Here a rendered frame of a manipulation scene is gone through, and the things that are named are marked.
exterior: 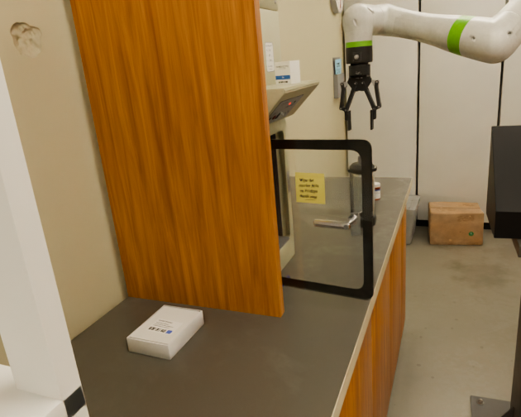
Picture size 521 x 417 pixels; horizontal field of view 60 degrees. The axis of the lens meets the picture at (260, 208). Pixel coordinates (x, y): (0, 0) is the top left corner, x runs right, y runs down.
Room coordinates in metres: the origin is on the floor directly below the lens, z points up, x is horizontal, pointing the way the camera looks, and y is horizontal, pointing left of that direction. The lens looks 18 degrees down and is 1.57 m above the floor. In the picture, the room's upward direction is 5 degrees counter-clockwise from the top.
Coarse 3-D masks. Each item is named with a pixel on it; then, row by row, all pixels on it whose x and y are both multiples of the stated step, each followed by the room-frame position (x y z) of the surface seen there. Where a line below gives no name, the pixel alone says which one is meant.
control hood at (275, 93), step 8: (304, 80) 1.41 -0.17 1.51; (312, 80) 1.36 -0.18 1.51; (272, 88) 1.17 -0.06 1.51; (280, 88) 1.13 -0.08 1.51; (288, 88) 1.14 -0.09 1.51; (296, 88) 1.19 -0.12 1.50; (304, 88) 1.26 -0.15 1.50; (312, 88) 1.35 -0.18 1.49; (272, 96) 1.12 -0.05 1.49; (280, 96) 1.11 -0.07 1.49; (288, 96) 1.17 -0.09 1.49; (296, 96) 1.25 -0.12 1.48; (304, 96) 1.35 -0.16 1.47; (272, 104) 1.12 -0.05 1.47; (296, 104) 1.35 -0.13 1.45; (272, 112) 1.15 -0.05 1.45
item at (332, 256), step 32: (288, 160) 1.10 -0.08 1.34; (320, 160) 1.05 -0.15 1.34; (352, 160) 1.01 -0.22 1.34; (288, 192) 1.10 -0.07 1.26; (352, 192) 1.01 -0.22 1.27; (288, 224) 1.10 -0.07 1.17; (288, 256) 1.11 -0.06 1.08; (320, 256) 1.06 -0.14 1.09; (352, 256) 1.02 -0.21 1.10; (320, 288) 1.06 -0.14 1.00; (352, 288) 1.02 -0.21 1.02
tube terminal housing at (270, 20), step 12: (264, 12) 1.34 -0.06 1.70; (276, 12) 1.43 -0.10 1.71; (264, 24) 1.33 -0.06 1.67; (276, 24) 1.42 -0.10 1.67; (264, 36) 1.32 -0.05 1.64; (276, 36) 1.41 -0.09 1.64; (264, 48) 1.32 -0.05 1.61; (276, 48) 1.41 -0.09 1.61; (264, 60) 1.31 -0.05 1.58; (276, 60) 1.40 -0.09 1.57; (276, 132) 1.43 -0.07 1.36
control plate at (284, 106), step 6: (300, 96) 1.30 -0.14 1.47; (282, 102) 1.16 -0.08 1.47; (288, 102) 1.21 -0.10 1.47; (276, 108) 1.16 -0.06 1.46; (282, 108) 1.22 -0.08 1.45; (288, 108) 1.28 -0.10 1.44; (270, 114) 1.16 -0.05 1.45; (276, 114) 1.21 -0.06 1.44; (270, 120) 1.21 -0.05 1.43; (276, 120) 1.27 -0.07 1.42
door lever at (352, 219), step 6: (354, 216) 1.01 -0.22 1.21; (318, 222) 1.01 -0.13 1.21; (324, 222) 1.00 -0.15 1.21; (330, 222) 0.99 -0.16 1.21; (336, 222) 0.99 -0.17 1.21; (342, 222) 0.98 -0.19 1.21; (348, 222) 0.98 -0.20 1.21; (354, 222) 1.00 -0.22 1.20; (342, 228) 0.98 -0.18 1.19; (348, 228) 0.97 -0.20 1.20
